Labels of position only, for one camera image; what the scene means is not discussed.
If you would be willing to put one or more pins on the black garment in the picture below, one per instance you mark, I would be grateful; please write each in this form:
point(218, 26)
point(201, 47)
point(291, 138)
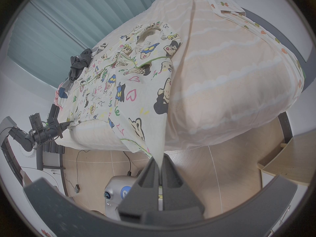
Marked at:
point(79, 65)

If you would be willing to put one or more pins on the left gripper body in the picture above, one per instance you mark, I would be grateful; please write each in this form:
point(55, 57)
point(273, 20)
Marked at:
point(55, 129)

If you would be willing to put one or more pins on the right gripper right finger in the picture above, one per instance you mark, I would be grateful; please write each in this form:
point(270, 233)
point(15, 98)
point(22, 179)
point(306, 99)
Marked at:
point(177, 194)

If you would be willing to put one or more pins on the blue-green curtain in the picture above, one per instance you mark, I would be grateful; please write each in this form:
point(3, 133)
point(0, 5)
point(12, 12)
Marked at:
point(29, 46)
point(98, 9)

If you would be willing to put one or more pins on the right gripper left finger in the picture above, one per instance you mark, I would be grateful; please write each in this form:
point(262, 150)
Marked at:
point(143, 194)

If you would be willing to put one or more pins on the grey garment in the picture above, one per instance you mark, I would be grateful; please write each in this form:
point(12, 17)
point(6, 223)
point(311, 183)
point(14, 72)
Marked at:
point(97, 50)

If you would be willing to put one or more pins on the light wooden desk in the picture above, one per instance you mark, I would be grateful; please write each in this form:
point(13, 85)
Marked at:
point(291, 157)

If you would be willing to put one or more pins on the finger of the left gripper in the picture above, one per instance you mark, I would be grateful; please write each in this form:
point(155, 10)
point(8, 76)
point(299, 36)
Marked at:
point(66, 125)

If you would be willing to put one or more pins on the white printed pillow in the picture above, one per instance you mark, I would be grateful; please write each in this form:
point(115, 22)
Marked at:
point(229, 7)

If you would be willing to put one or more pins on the bed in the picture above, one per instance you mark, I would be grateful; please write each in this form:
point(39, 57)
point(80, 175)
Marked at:
point(222, 83)

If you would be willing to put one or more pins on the pink garment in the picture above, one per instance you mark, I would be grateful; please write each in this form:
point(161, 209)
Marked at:
point(56, 99)

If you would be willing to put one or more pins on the white printed pyjama top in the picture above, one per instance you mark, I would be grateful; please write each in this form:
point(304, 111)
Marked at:
point(111, 88)

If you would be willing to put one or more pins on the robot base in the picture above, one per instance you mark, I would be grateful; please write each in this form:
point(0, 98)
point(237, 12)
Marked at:
point(116, 189)

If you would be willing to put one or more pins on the white and blue sweater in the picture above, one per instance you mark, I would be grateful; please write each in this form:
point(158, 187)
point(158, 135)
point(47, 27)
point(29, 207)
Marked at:
point(63, 92)

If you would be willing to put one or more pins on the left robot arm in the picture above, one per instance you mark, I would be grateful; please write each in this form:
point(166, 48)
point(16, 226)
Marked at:
point(22, 137)

